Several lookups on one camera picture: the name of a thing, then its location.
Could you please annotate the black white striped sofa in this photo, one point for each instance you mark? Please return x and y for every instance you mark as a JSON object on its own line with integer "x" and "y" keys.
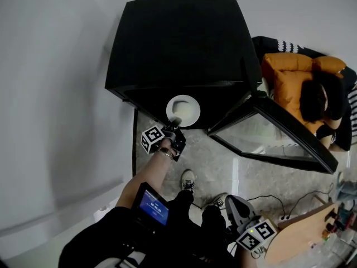
{"x": 290, "y": 47}

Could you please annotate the person's left hand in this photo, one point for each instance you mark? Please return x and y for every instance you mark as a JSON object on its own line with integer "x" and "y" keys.
{"x": 166, "y": 144}

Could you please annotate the person's right shoe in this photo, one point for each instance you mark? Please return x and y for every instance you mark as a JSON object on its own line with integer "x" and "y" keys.
{"x": 216, "y": 201}

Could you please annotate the person's black shirt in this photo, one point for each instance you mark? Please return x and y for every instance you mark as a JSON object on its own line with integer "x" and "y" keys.
{"x": 92, "y": 241}

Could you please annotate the glass cabinet door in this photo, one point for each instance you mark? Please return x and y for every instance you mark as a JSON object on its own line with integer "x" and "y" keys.
{"x": 295, "y": 127}

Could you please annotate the person's shoe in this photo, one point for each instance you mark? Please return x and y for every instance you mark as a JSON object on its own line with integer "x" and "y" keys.
{"x": 216, "y": 201}
{"x": 188, "y": 180}

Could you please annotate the black cabinet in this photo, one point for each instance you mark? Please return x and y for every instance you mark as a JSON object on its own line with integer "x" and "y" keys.
{"x": 181, "y": 38}

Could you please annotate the metal wrist watch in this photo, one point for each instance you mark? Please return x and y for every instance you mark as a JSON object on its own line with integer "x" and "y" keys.
{"x": 164, "y": 153}

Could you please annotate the white round plate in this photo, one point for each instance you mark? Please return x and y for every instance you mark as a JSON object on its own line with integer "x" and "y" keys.
{"x": 196, "y": 113}

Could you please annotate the light green knitted blanket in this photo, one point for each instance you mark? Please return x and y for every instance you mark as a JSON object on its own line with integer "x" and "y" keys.
{"x": 265, "y": 88}

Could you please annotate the red and green device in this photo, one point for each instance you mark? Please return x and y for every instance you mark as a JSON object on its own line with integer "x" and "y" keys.
{"x": 344, "y": 222}

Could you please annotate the small monitor with blue screen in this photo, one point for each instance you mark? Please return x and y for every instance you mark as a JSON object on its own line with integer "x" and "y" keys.
{"x": 153, "y": 208}

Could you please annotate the person's right forearm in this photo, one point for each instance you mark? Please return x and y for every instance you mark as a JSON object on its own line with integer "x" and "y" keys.
{"x": 246, "y": 260}

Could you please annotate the person's left forearm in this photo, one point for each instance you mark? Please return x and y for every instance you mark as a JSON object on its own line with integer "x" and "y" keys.
{"x": 145, "y": 177}

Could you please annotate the person's left shoe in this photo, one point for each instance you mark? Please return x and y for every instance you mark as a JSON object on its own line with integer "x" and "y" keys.
{"x": 188, "y": 180}

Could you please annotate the wooden table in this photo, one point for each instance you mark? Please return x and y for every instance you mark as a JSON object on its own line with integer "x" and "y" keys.
{"x": 298, "y": 236}

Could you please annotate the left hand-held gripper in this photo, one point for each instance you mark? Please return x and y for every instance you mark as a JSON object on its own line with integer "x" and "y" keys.
{"x": 152, "y": 138}

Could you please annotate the orange puffy pillow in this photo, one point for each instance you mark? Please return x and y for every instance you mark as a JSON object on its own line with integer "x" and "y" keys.
{"x": 287, "y": 68}

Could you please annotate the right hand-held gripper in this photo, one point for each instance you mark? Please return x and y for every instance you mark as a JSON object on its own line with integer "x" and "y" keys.
{"x": 256, "y": 234}

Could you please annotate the blue grey fabric bundle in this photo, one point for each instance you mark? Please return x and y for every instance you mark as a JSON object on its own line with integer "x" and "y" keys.
{"x": 347, "y": 187}

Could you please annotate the person's black trousers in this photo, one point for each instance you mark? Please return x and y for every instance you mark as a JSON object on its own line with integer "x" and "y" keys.
{"x": 184, "y": 214}

